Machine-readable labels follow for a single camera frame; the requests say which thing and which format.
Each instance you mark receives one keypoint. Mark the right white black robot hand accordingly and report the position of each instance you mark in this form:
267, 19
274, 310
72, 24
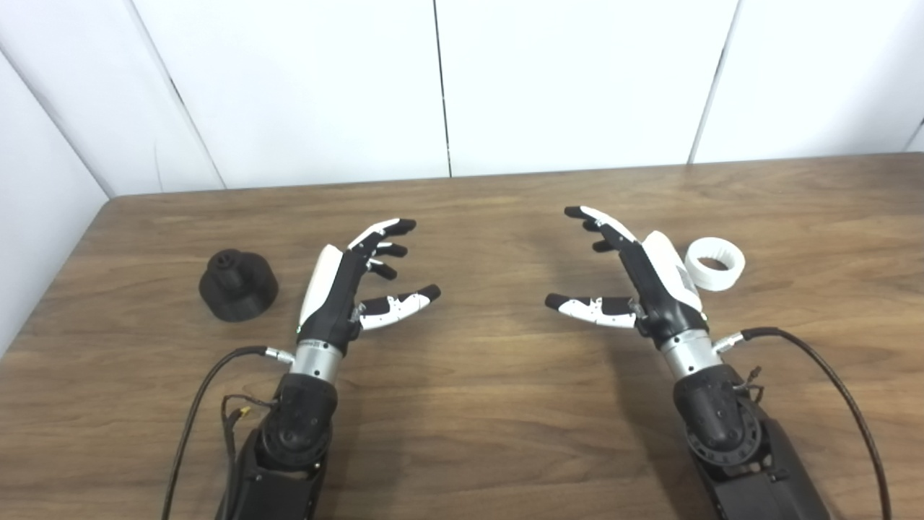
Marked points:
660, 292

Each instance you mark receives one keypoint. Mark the round black plastic part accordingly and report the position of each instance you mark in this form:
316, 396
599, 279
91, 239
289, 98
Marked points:
242, 292

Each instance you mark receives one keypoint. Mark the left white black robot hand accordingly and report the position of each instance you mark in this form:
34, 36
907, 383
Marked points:
333, 296

